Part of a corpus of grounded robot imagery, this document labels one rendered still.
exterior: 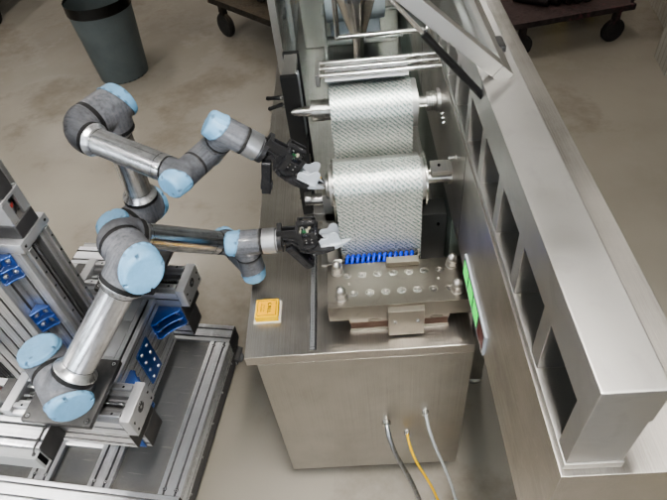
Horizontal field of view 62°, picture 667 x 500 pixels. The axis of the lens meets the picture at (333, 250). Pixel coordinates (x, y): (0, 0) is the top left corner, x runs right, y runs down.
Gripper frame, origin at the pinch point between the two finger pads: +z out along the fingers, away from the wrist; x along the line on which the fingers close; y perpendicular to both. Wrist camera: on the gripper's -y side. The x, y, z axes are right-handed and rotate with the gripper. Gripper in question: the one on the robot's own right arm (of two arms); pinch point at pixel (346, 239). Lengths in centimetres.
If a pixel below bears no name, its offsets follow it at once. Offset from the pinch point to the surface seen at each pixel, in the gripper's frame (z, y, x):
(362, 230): 4.8, 3.6, -0.3
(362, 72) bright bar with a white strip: 8.0, 36.0, 29.8
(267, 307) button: -25.7, -16.6, -9.7
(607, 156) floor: 159, -109, 163
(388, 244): 12.0, -2.9, -0.3
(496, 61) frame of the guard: 33, 60, -14
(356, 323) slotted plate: 1.1, -15.7, -18.7
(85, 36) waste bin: -198, -65, 306
